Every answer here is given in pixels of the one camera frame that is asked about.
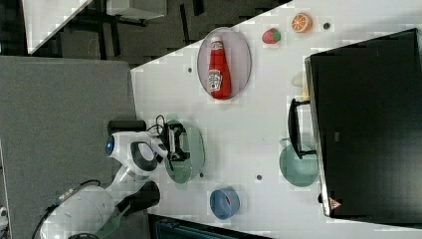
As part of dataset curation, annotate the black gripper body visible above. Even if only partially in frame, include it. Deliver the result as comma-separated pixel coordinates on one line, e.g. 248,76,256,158
161,121,190,161

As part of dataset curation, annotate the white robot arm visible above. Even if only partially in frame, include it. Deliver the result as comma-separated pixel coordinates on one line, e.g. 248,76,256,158
33,119,190,239

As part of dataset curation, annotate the black cylinder on table edge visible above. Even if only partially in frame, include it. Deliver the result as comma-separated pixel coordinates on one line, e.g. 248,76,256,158
107,119,146,134

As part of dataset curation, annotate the red ketchup bottle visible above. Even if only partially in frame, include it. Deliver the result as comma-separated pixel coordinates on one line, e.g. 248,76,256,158
208,37,232,100

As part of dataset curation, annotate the grey round plate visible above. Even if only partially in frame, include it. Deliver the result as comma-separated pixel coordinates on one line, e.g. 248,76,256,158
197,27,252,101

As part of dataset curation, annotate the green measuring cup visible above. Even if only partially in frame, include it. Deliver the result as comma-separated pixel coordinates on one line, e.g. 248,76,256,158
279,137,318,187

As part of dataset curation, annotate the red toy strawberry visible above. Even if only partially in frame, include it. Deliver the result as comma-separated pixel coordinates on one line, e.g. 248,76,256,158
262,28,281,44

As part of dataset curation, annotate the white side table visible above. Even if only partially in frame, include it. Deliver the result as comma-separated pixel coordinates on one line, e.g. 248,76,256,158
21,0,93,55

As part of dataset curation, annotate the toy orange half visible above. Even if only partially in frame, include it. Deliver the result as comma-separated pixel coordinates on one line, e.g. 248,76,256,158
292,13,313,33

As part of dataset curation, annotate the black toaster oven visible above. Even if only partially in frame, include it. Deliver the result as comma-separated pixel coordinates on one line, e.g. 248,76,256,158
288,28,422,228

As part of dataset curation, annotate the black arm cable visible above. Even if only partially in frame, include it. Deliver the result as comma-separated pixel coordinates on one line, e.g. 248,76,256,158
31,178,102,239

